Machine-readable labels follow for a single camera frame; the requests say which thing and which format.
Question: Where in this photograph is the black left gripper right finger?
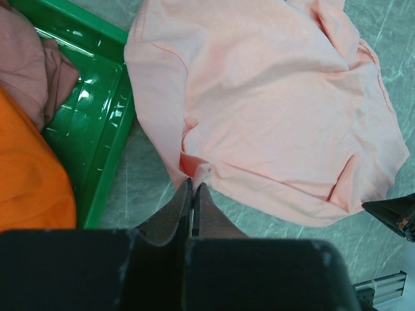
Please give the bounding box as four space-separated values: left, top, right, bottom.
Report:
191 183 248 238

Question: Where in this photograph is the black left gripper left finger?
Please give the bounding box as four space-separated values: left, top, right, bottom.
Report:
136 178 193 246

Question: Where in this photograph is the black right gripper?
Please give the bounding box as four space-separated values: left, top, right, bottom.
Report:
362 194 414 242

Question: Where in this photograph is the pink t-shirt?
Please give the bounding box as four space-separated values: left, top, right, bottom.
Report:
124 1 409 227

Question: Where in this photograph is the green plastic bin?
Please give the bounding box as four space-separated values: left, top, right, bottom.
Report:
12 1 135 229

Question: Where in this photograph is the orange t-shirt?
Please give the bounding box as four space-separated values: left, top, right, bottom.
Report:
1 89 77 231

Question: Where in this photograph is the mauve t-shirt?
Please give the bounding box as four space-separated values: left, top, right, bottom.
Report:
1 1 80 131

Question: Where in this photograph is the aluminium rail frame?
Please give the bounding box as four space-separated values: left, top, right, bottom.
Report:
353 271 407 306

